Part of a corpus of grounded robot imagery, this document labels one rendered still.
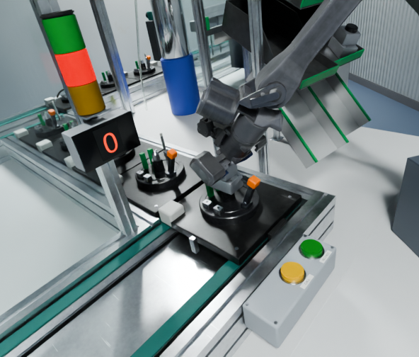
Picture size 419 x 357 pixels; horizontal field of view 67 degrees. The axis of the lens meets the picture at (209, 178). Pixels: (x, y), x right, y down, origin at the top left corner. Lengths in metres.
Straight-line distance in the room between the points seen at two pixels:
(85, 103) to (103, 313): 0.39
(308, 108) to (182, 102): 0.81
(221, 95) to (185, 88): 1.03
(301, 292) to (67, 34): 0.55
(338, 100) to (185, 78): 0.77
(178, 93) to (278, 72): 1.09
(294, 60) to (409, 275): 0.50
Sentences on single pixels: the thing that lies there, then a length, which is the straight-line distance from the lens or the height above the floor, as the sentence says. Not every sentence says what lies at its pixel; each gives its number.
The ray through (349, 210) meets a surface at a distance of 0.92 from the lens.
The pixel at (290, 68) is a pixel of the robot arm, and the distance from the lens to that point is 0.54.
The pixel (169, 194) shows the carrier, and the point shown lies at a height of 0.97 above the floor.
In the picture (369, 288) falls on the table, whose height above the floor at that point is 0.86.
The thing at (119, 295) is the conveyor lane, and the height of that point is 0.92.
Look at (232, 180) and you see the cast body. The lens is 0.68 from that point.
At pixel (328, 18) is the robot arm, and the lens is 0.54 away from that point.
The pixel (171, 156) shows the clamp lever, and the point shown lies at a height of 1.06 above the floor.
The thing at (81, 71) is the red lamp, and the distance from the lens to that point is 0.57.
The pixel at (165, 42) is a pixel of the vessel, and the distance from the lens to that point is 1.55.
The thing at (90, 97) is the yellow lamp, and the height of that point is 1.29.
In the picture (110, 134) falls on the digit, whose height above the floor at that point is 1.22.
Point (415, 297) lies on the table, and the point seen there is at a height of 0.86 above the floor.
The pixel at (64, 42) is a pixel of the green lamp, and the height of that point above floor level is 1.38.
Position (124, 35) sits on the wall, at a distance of 4.48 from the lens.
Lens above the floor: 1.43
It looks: 32 degrees down
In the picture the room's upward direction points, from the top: 10 degrees counter-clockwise
